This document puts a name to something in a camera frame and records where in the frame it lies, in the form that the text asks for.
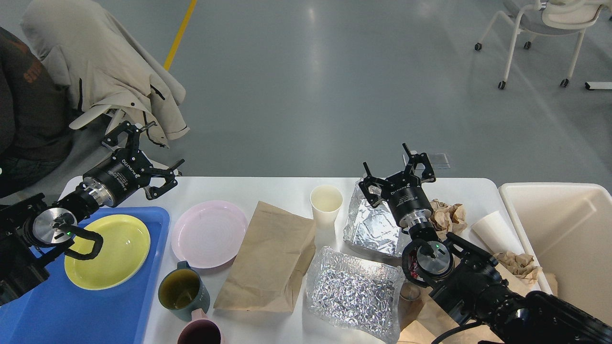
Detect person in dark clothes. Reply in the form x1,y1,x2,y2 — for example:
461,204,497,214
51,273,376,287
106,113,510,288
0,29,73,197

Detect pink mug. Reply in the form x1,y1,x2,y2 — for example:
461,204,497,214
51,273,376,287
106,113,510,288
177,309,226,344

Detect aluminium foil tray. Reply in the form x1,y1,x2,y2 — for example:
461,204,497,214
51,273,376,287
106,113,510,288
343,182,411,258

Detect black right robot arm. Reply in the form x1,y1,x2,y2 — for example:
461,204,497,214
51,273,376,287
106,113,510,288
358,144,612,344

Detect cream plastic bin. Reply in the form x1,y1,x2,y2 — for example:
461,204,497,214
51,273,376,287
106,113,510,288
499,183,612,324

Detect blue plastic tray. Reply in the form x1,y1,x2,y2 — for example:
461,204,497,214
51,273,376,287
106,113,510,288
0,207,170,344

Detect white paper cup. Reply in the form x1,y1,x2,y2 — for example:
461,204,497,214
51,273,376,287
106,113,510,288
471,211,525,254
309,184,343,227

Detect crumpled brown paper ball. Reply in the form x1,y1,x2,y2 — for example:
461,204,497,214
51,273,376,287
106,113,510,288
429,199,468,241

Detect white office chair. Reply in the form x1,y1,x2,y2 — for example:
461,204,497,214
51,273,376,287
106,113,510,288
0,103,168,201

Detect beige jacket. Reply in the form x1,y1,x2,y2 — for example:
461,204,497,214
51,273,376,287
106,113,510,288
21,0,189,147

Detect crumpled foil tray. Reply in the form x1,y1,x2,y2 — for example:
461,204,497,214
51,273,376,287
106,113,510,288
306,246,405,344

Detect small crumpled brown paper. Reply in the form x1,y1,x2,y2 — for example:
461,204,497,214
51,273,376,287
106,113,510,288
492,251,543,287

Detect brown paper bag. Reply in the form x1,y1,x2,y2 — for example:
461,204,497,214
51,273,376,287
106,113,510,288
214,201,316,312

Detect dark green mug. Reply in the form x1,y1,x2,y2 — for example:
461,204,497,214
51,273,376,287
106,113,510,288
158,261,210,322

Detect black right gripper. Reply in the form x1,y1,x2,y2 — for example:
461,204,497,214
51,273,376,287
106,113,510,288
358,143,437,228

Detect white chair with castors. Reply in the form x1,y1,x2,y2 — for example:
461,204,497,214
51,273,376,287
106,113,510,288
474,0,611,90

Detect large brown paper sheet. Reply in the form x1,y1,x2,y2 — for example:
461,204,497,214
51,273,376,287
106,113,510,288
399,252,537,344

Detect white table leg base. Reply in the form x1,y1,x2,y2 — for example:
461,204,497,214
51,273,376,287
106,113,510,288
584,81,612,91

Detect pink plate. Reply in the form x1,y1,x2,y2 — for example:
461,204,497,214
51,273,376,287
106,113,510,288
171,200,248,269

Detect red foil wrapped glass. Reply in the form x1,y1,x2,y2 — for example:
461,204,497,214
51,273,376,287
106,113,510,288
400,239,429,302

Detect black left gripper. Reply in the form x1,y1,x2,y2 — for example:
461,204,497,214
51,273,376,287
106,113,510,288
84,120,185,207

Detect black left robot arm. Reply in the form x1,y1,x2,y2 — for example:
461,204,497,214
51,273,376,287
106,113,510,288
0,121,184,305

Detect yellow plate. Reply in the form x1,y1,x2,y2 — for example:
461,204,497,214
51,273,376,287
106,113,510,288
64,214,151,291

